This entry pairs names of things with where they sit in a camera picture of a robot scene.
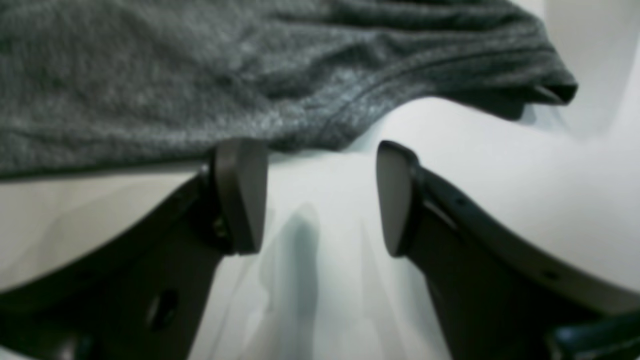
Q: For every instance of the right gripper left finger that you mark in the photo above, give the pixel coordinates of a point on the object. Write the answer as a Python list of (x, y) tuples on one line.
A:
[(142, 295)]

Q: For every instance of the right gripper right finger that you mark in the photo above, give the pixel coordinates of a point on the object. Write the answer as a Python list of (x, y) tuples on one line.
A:
[(496, 296)]

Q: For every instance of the grey t-shirt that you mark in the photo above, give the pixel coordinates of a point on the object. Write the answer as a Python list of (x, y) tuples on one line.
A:
[(94, 84)]

